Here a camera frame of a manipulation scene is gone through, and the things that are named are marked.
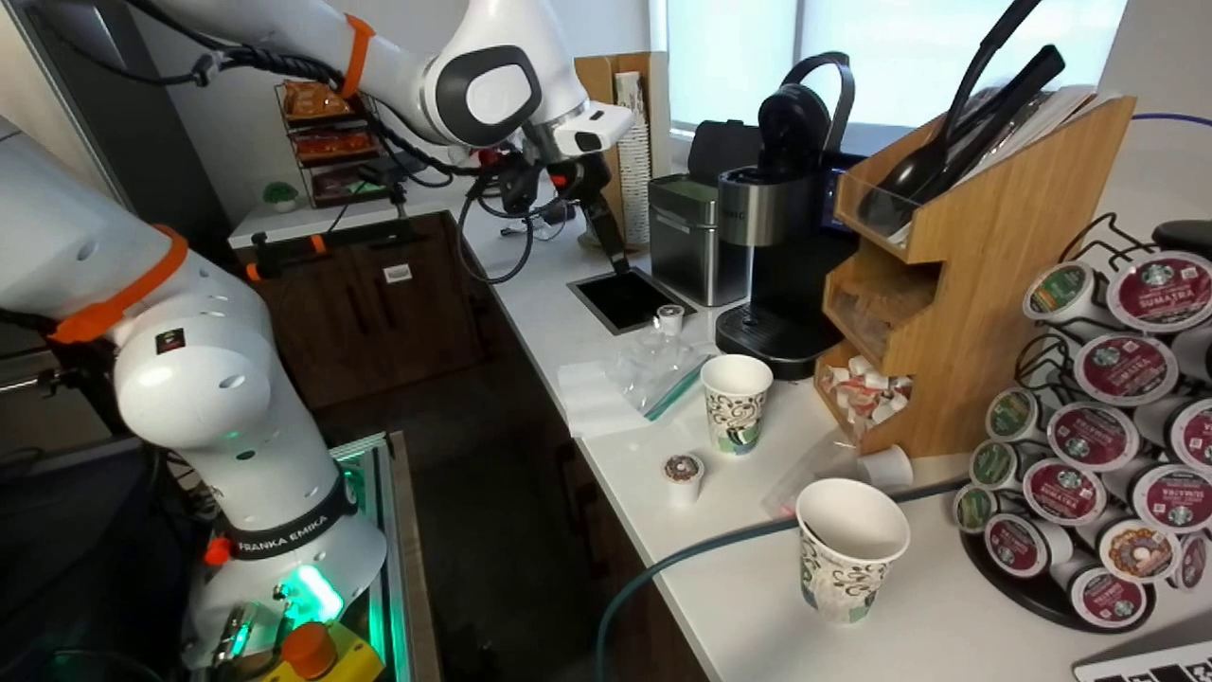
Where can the small green plant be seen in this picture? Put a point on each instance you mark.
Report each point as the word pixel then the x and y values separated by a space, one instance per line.
pixel 281 194

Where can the yellow emergency stop button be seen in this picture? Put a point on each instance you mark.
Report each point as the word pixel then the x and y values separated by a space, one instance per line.
pixel 309 647

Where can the dark wood cabinet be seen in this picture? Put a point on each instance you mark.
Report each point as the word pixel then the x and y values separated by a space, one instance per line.
pixel 380 317

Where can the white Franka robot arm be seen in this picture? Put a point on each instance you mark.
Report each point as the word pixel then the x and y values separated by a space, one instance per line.
pixel 191 363

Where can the steel framed counter trash opening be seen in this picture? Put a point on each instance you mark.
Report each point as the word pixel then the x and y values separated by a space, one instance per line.
pixel 625 299

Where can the clear plastic zip bag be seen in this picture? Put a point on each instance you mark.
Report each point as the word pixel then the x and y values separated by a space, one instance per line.
pixel 665 372

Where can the stack of paper cups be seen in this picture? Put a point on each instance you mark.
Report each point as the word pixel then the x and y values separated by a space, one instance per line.
pixel 631 190

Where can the black silver Keurig coffee maker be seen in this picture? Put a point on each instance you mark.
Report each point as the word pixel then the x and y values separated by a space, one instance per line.
pixel 781 276

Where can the red lid coffee pod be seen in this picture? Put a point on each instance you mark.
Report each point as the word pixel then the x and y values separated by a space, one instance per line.
pixel 1193 438
pixel 1108 597
pixel 1063 490
pixel 1124 368
pixel 1177 496
pixel 1193 563
pixel 1016 541
pixel 1092 438
pixel 1159 289

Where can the black kitchen tongs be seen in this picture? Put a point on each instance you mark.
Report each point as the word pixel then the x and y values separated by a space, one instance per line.
pixel 972 125

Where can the wooden cup dispenser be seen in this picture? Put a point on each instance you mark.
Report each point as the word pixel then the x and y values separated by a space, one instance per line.
pixel 600 78

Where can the patterned paper cup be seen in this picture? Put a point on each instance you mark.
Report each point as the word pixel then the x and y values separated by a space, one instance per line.
pixel 847 570
pixel 737 409

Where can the pile of creamer cups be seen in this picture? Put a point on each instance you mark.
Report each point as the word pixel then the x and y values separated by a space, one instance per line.
pixel 866 392

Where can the wooden condiment organizer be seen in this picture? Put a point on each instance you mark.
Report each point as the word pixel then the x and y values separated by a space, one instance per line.
pixel 986 289

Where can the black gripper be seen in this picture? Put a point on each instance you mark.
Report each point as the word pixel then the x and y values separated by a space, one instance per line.
pixel 578 178

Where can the white coffee pod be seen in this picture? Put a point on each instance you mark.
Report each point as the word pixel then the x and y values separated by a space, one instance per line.
pixel 670 319

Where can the stainless steel lidded bin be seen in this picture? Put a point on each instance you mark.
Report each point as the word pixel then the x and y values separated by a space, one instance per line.
pixel 688 248

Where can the brown lid coffee pod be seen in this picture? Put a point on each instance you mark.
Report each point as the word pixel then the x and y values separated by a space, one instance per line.
pixel 684 469

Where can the green lid coffee pod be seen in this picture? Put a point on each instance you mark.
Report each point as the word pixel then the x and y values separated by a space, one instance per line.
pixel 1058 294
pixel 995 463
pixel 1014 413
pixel 975 510

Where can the orange lid coffee pod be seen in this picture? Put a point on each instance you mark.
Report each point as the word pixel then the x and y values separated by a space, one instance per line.
pixel 1136 549

